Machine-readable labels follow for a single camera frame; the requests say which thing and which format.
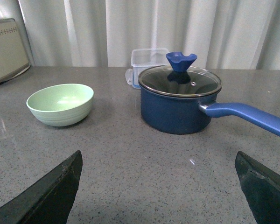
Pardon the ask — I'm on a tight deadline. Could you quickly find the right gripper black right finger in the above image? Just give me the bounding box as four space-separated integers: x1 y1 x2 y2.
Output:
235 151 280 224

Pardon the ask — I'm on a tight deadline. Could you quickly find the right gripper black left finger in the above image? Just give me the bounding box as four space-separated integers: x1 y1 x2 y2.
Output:
0 150 82 224

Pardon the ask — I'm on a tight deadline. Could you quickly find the light green bowl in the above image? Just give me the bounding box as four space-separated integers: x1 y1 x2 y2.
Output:
26 84 94 127

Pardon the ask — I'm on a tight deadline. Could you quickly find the blue saucepan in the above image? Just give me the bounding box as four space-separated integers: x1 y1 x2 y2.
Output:
140 87 280 136

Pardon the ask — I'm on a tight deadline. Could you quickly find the glass lid blue knob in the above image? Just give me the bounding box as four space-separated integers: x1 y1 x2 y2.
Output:
138 52 222 98

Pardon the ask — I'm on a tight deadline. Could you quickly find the cream toaster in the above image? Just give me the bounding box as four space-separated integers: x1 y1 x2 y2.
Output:
0 18 30 83

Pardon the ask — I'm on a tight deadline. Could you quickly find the white curtain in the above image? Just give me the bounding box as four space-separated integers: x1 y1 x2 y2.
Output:
0 0 280 70

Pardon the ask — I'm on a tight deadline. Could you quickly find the clear plastic container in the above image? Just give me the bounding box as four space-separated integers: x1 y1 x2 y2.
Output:
125 48 169 89

